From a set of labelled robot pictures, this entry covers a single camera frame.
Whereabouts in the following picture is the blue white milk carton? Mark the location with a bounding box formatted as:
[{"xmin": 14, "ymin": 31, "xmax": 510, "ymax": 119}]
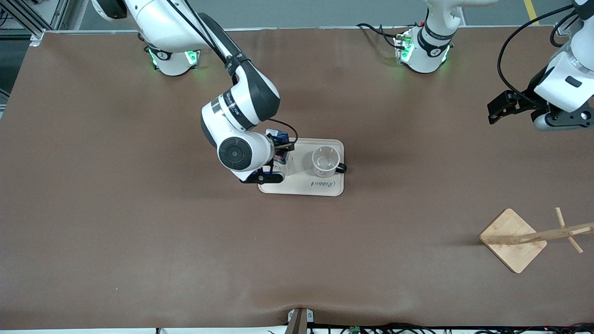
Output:
[{"xmin": 265, "ymin": 130, "xmax": 291, "ymax": 177}]

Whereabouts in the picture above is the white smiley face mug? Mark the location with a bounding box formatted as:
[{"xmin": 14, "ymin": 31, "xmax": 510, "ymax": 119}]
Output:
[{"xmin": 311, "ymin": 145, "xmax": 348, "ymax": 178}]

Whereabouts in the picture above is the beige rabbit print tray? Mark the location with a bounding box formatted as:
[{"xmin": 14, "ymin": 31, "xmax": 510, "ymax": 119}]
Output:
[{"xmin": 258, "ymin": 138, "xmax": 345, "ymax": 197}]

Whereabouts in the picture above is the brown table cover sheet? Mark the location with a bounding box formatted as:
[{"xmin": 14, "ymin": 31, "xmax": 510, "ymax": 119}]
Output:
[{"xmin": 0, "ymin": 27, "xmax": 594, "ymax": 331}]

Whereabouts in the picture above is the wooden mug stand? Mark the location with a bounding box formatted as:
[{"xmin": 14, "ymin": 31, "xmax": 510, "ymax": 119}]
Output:
[{"xmin": 478, "ymin": 207, "xmax": 594, "ymax": 274}]

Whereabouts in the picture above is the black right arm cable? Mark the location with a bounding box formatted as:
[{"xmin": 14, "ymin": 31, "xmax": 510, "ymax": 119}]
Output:
[{"xmin": 167, "ymin": 0, "xmax": 299, "ymax": 145}]

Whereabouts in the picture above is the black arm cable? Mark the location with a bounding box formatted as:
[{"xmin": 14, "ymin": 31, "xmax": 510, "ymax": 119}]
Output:
[
  {"xmin": 497, "ymin": 4, "xmax": 581, "ymax": 101},
  {"xmin": 167, "ymin": 0, "xmax": 299, "ymax": 145}
]

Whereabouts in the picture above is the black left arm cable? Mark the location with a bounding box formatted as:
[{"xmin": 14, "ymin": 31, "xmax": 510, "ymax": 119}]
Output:
[{"xmin": 497, "ymin": 4, "xmax": 581, "ymax": 101}]

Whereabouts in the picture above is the aluminium frame profile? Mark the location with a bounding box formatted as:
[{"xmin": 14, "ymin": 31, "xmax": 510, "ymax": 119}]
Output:
[
  {"xmin": 0, "ymin": 0, "xmax": 70, "ymax": 47},
  {"xmin": 555, "ymin": 18, "xmax": 576, "ymax": 38}
]

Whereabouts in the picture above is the black base power cable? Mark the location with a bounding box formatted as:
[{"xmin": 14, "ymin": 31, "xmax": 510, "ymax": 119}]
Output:
[{"xmin": 356, "ymin": 22, "xmax": 404, "ymax": 51}]

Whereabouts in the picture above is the metal table clamp bracket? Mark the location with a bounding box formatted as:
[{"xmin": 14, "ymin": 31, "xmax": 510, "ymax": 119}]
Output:
[{"xmin": 287, "ymin": 308, "xmax": 315, "ymax": 334}]

